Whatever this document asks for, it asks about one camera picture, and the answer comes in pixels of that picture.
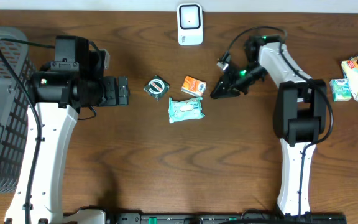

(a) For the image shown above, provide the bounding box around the small orange tissue pack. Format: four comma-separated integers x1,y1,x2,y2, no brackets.
181,76,207,97

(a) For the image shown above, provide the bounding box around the green Zappy wipes pack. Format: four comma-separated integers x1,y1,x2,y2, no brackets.
168,97,204,124

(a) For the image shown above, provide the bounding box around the red white tape roll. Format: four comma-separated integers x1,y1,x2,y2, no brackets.
144,75,170,101

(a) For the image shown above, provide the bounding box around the small teal tissue pack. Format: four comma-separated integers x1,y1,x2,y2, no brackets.
329,78,352,102

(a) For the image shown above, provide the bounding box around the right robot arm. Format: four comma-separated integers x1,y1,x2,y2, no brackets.
210,35,326,218

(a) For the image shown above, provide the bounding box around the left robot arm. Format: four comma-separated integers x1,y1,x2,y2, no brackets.
4,35,129,223

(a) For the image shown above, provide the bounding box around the white barcode scanner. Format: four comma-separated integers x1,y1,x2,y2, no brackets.
177,3,204,45

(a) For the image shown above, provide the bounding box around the grey plastic mesh basket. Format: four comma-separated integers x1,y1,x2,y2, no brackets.
0,27,37,194

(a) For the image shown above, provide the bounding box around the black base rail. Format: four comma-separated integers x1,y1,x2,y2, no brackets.
63,212,348,224

